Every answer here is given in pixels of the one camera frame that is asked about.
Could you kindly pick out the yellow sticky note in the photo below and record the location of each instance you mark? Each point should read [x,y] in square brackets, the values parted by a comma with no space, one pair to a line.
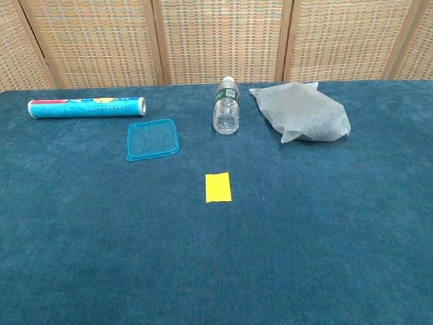
[218,187]

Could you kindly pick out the clear plastic water bottle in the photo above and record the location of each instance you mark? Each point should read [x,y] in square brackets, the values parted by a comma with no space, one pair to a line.
[226,111]

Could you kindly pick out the blue table cloth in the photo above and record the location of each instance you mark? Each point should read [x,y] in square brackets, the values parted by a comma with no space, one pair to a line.
[216,220]

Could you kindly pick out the blue square container lid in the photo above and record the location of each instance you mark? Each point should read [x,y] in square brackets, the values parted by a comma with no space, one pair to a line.
[153,139]

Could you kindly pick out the grey translucent plastic bag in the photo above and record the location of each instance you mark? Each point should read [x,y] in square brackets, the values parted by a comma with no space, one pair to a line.
[301,113]

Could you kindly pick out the woven bamboo folding screen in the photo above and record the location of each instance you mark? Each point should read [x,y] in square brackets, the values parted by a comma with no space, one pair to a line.
[216,40]

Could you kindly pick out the blue plastic wrap roll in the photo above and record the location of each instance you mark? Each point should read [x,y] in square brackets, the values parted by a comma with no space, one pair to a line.
[84,107]

